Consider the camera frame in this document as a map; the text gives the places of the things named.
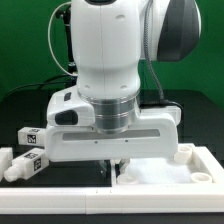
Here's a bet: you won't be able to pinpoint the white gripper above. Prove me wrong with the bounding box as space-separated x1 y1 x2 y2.
44 106 181 175

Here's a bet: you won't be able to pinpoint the white square tabletop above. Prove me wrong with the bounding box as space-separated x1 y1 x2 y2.
112 143 224 185

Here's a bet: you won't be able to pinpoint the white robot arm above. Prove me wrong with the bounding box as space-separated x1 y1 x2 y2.
44 0 201 162

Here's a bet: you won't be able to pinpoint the white U-shaped obstacle fence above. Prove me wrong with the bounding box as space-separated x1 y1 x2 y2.
0 146 224 216

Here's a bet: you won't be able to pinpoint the white block at left edge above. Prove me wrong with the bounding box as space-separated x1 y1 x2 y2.
0 147 13 182

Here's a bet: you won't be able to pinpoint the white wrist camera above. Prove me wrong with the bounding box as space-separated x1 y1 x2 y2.
47 86 95 127

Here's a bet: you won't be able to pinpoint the black cables on table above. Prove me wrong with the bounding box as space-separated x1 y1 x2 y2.
0 74 79 104

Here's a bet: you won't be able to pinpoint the black camera stand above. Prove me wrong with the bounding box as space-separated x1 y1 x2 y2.
56 6 77 73

